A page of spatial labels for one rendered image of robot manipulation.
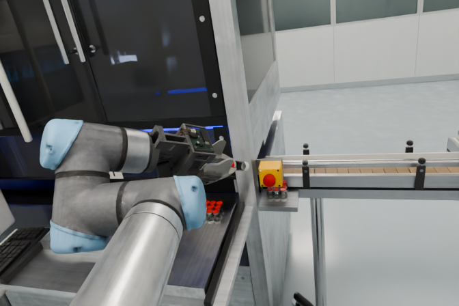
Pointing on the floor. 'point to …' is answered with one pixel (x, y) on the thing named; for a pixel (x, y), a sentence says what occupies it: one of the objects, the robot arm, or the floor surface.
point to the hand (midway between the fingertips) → (227, 166)
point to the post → (238, 116)
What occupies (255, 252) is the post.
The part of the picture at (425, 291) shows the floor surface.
